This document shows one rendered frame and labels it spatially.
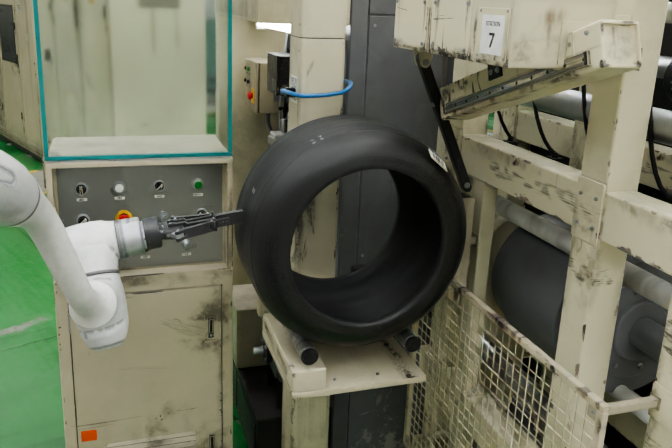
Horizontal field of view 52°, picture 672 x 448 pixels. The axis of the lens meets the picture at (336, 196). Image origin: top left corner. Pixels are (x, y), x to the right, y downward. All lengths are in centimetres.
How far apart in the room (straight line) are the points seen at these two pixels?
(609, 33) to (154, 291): 154
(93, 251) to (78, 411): 95
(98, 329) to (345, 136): 70
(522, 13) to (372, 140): 45
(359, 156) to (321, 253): 54
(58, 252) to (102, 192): 86
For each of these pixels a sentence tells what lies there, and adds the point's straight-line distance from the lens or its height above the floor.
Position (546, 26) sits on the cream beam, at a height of 172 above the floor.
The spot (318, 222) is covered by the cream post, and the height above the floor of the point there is 113.
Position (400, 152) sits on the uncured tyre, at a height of 142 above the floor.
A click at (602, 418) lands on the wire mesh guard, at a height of 97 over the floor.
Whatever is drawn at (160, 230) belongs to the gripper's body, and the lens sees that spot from 166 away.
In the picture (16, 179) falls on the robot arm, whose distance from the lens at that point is 114.
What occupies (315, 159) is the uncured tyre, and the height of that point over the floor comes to 140.
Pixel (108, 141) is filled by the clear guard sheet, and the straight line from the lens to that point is 218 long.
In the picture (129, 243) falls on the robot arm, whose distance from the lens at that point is 165.
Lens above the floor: 175
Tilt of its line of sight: 16 degrees down
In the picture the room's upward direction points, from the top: 2 degrees clockwise
